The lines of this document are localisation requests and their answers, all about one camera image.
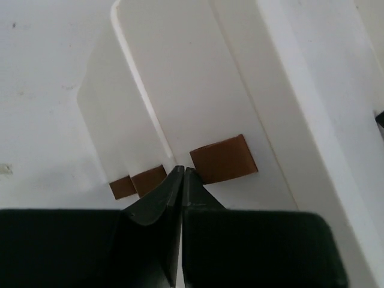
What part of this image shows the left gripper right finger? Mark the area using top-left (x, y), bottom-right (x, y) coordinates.
top-left (182, 168), bottom-right (349, 287)

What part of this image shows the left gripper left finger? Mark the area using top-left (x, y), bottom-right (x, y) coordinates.
top-left (1, 166), bottom-right (184, 287)

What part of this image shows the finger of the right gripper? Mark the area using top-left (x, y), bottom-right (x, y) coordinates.
top-left (374, 110), bottom-right (384, 129)

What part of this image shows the white drawer cabinet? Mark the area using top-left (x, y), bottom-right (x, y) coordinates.
top-left (211, 1), bottom-right (383, 287)

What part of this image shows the white bottom drawer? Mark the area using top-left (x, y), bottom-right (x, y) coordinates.
top-left (77, 50), bottom-right (136, 200)

